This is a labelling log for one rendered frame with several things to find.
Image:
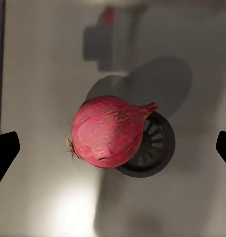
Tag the drop in sink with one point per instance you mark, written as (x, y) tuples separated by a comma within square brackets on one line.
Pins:
[(55, 55)]

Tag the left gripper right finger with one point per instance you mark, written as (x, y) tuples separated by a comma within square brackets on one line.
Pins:
[(221, 145)]

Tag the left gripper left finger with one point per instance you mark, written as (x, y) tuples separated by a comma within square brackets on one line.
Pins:
[(9, 148)]

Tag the vidalia onion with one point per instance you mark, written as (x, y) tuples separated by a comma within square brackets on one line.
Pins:
[(107, 131)]

